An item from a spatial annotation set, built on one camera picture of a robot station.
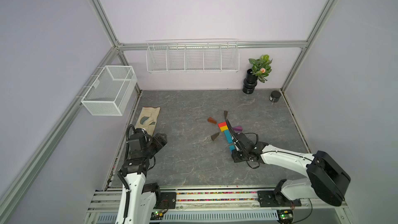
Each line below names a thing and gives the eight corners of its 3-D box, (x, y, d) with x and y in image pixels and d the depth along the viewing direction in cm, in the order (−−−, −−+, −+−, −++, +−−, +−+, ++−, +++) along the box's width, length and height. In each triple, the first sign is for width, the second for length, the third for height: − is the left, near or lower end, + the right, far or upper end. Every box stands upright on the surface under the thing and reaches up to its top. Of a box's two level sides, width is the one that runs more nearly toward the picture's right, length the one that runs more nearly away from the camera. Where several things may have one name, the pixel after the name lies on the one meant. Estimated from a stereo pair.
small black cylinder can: (268, 101, 118) (271, 96, 113) (269, 94, 122) (271, 89, 118) (278, 103, 116) (280, 98, 112) (278, 96, 121) (281, 91, 116)
